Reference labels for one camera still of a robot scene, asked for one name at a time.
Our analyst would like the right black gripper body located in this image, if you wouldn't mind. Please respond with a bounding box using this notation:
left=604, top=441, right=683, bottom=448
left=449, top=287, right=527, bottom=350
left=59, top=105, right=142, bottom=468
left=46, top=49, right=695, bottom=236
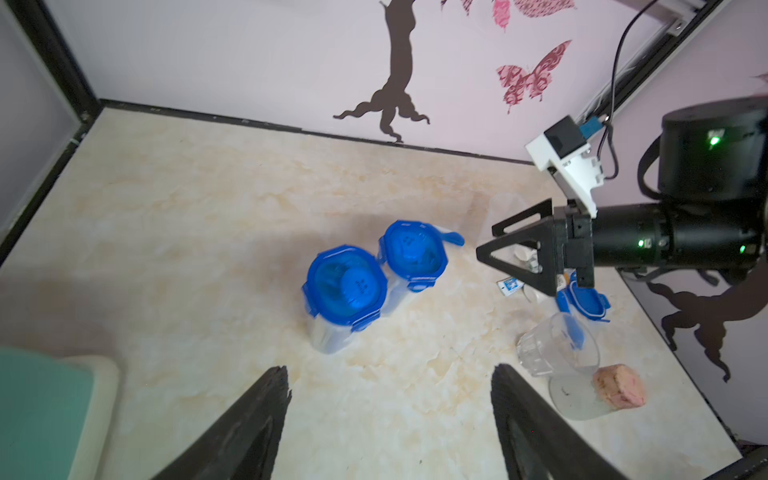
left=553, top=200, right=595, bottom=288

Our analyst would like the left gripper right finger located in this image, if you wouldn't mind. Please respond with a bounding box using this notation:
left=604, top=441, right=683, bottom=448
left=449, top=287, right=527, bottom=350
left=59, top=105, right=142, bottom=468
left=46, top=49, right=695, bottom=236
left=490, top=364, right=625, bottom=479

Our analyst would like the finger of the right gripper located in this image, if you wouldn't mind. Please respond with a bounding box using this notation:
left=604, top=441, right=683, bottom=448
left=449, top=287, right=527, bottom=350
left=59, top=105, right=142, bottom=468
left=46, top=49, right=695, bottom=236
left=476, top=217, right=560, bottom=293
left=491, top=199, right=553, bottom=237

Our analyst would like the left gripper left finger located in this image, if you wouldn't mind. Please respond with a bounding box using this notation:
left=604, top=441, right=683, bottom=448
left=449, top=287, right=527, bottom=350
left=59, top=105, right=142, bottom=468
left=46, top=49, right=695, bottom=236
left=155, top=366, right=292, bottom=479

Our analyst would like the white toothpaste tube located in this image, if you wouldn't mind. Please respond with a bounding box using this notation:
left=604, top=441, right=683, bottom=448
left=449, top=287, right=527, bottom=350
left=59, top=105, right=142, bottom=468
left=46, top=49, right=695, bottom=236
left=496, top=277, right=524, bottom=297

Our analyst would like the detached blue container lid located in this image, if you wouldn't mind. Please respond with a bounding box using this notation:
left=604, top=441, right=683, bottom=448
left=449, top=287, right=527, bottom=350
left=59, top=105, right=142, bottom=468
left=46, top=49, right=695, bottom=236
left=555, top=272, right=611, bottom=323

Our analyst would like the blue lid toiletry container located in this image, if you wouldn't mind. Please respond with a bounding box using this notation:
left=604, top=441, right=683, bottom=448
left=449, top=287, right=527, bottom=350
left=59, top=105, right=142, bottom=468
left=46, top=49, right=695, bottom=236
left=376, top=220, right=465, bottom=317
left=477, top=193, right=530, bottom=245
left=302, top=245, right=388, bottom=354

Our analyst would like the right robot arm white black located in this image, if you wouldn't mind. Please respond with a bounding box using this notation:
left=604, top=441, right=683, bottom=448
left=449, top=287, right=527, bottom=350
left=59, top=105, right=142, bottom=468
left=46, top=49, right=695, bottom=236
left=476, top=97, right=767, bottom=296

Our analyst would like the small corked glass jar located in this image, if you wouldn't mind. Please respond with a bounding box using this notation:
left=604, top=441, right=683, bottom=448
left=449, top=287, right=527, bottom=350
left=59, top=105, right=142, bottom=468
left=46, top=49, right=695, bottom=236
left=549, top=364, right=647, bottom=421

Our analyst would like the clear drinking glass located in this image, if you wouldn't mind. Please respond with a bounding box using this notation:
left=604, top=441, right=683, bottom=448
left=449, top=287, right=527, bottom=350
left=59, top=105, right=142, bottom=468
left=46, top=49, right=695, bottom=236
left=516, top=312, right=601, bottom=377

